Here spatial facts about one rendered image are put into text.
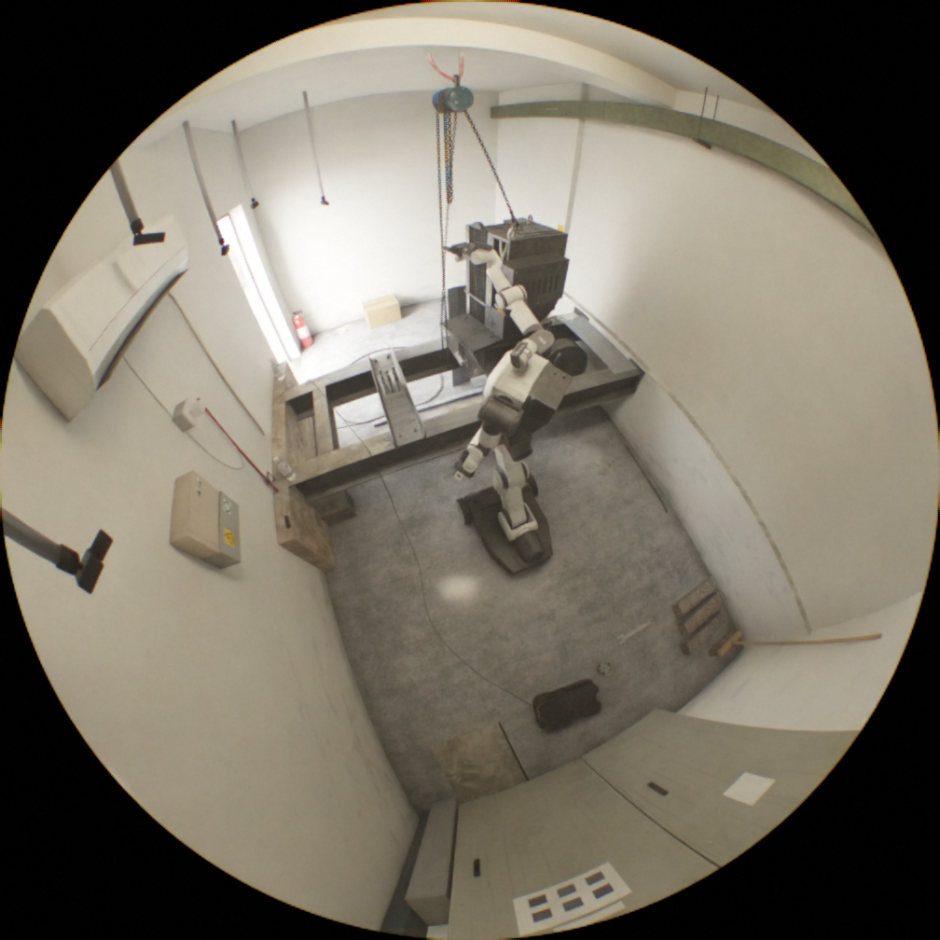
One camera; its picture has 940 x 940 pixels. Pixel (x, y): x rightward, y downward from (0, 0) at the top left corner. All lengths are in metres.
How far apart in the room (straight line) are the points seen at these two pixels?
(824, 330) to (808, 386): 0.34
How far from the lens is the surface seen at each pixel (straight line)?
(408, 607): 2.23
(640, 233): 2.66
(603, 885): 1.37
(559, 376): 1.31
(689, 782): 1.63
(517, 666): 2.21
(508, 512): 1.97
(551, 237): 2.11
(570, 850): 1.57
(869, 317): 2.01
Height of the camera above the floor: 2.18
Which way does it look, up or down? 59 degrees down
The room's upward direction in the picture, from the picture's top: straight up
